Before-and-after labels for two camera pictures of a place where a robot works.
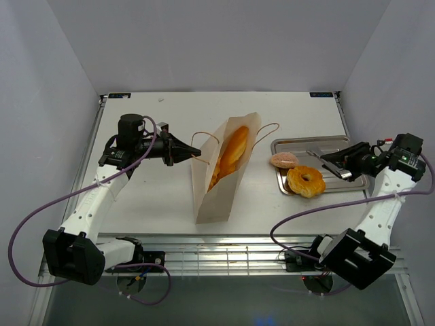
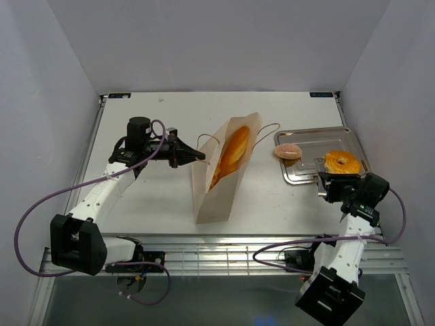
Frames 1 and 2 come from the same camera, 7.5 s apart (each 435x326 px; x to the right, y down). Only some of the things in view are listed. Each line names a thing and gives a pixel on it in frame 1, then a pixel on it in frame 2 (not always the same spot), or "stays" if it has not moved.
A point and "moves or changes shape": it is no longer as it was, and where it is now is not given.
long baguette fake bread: x=232 y=154 stays
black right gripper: x=350 y=155 → x=336 y=180
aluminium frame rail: x=226 y=255 stays
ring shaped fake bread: x=296 y=184 moves or changes shape
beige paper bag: x=217 y=163 stays
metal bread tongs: x=342 y=173 → x=321 y=166
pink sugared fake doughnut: x=284 y=159 → x=288 y=151
